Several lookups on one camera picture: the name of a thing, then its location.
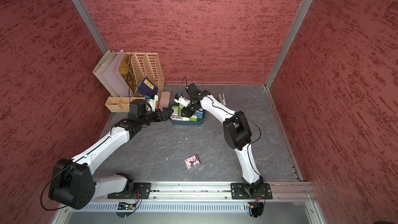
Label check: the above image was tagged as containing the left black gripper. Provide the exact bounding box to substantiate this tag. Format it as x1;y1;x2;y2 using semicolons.
139;108;174;125

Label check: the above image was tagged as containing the blue tissue pack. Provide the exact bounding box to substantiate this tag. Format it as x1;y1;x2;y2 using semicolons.
194;110;204;119

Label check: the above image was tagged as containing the teal plastic storage box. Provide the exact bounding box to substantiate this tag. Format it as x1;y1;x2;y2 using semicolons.
170;103;206;125

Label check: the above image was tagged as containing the pink tissue pack bottom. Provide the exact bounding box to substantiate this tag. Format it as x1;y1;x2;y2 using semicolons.
184;154;200;169

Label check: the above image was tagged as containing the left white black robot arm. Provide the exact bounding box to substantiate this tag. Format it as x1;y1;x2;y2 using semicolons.
43;108;174;209

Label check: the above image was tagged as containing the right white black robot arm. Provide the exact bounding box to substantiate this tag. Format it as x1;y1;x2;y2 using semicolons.
175;93;265;199

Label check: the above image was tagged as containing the pink pencil case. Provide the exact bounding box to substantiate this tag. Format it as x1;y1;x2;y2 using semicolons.
159;91;171;111

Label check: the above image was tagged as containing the dark blue booklet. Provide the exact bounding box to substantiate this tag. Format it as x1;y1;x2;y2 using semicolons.
136;77;159;96

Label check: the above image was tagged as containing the beige stapler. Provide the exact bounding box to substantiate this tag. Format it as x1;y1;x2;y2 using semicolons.
218;93;226;106

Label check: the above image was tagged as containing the gold patterned book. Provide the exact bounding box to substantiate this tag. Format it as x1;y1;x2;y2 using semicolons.
119;54;136;94

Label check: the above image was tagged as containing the lilac folder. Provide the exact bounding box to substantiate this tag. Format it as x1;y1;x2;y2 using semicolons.
102;49;130;97

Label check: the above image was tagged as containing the beige folder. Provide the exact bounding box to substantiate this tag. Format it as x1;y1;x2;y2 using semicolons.
92;49;120;97

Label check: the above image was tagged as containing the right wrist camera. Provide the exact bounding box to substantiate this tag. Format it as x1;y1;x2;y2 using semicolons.
174;84;201;107

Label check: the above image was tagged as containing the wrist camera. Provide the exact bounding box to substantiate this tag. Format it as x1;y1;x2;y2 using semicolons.
127;95;158;123
174;84;201;107

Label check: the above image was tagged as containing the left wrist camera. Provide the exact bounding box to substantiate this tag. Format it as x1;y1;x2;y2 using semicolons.
127;95;158;123

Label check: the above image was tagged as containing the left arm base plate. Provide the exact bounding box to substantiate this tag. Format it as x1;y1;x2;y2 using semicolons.
107;183;152;200

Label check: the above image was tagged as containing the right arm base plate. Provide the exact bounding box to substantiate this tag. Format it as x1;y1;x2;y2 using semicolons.
230;183;273;200

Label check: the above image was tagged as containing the aluminium front rail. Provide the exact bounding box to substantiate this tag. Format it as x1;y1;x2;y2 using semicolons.
65;180;318;202

